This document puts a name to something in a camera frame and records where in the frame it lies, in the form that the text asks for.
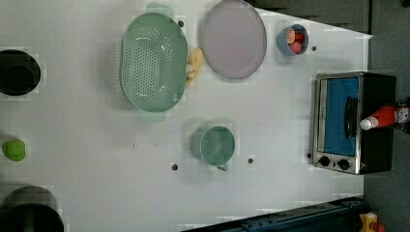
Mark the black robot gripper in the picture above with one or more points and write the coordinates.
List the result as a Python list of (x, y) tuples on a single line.
[(402, 115)]

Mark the red plush ketchup bottle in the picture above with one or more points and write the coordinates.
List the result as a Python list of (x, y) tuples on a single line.
[(382, 118)]

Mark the silver toaster oven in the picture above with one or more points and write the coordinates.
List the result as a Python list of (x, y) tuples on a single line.
[(342, 101)]

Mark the yellow red clamp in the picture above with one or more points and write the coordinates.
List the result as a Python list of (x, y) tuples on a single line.
[(371, 224)]

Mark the blue cup with toy fruit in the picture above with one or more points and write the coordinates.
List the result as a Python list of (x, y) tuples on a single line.
[(293, 40)]

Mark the lilac round plate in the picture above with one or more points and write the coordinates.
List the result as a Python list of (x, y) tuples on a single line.
[(234, 39)]

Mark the green measuring cup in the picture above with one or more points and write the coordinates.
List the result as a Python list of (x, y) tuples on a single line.
[(213, 144)]

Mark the peeled toy banana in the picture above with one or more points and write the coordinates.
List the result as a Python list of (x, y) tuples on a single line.
[(195, 61)]

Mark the green plastic colander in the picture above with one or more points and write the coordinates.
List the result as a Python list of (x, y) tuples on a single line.
[(154, 62)]

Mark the green toy apple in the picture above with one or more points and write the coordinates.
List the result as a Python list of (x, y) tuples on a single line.
[(14, 150)]

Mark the blue metal frame rail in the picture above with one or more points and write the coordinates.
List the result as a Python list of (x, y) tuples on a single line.
[(335, 216)]

